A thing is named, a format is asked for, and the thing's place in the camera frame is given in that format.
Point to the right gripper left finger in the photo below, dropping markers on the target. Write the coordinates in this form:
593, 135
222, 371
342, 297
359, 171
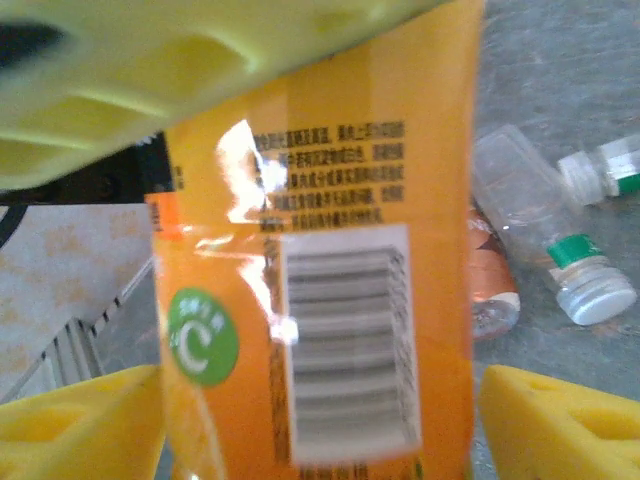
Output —
75, 435

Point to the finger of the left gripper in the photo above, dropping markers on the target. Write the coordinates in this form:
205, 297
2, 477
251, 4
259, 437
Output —
150, 60

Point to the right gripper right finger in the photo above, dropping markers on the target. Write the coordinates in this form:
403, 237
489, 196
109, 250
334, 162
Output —
565, 435

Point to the brown label bottle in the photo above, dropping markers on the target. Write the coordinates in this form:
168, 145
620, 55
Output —
492, 280

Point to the round clear bottle green band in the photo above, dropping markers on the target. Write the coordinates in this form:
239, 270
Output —
520, 200

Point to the yellow orange juice bottle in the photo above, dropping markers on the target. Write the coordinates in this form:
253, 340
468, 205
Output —
350, 175

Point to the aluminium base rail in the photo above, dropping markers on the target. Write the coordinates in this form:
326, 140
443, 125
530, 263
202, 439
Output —
70, 350

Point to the square clear bottle green band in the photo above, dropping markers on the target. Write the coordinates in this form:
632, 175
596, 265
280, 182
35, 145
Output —
600, 170

